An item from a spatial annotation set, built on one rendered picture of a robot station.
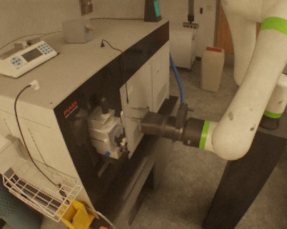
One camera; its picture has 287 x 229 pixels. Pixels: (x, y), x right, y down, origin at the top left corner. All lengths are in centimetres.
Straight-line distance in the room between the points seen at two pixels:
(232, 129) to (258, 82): 14
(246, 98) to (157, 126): 30
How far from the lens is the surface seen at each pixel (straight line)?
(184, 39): 388
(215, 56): 326
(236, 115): 52
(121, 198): 119
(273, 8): 66
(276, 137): 104
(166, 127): 66
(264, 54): 58
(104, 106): 75
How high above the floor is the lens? 175
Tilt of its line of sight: 37 degrees down
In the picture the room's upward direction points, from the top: 3 degrees counter-clockwise
